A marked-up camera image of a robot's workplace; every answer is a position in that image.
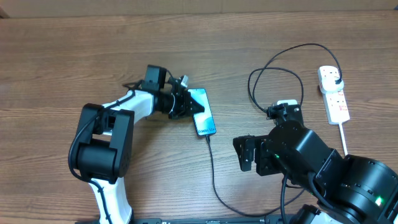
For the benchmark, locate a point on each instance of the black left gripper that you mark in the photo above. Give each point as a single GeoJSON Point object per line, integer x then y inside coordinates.
{"type": "Point", "coordinates": [186, 101]}

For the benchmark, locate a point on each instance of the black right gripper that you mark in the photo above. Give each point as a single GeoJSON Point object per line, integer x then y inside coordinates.
{"type": "Point", "coordinates": [254, 154]}

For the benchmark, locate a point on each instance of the smartphone with teal screen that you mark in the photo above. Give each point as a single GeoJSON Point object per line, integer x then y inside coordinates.
{"type": "Point", "coordinates": [204, 122]}

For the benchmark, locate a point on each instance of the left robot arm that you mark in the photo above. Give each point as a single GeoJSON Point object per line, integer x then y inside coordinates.
{"type": "Point", "coordinates": [100, 152]}

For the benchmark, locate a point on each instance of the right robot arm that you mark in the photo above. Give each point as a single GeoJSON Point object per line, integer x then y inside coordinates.
{"type": "Point", "coordinates": [352, 189]}

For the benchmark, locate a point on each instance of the white charger plug adapter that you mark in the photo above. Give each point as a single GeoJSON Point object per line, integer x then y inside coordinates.
{"type": "Point", "coordinates": [329, 85]}

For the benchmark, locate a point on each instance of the white power strip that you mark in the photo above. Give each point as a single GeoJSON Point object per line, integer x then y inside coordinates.
{"type": "Point", "coordinates": [335, 103]}

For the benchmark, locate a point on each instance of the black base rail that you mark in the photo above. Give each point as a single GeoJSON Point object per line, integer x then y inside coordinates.
{"type": "Point", "coordinates": [271, 219]}

